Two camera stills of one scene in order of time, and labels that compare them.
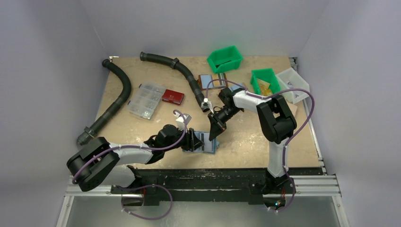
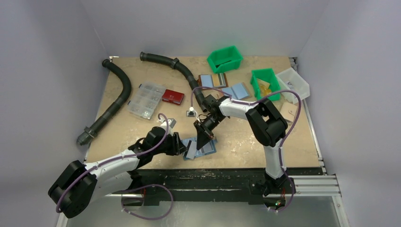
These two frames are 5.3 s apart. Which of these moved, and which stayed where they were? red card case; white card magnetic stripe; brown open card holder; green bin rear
Moved: white card magnetic stripe
Stayed: red card case; brown open card holder; green bin rear
